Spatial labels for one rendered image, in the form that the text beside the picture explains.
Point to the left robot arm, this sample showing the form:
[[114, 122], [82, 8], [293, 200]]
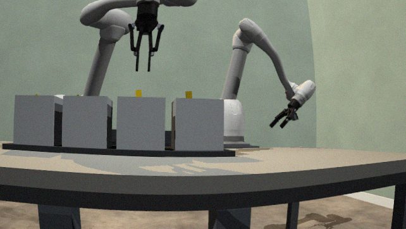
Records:
[[234, 119]]

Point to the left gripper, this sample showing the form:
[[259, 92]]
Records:
[[293, 106]]

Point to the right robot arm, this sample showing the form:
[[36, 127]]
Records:
[[113, 24]]

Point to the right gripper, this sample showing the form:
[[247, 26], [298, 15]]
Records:
[[146, 22]]

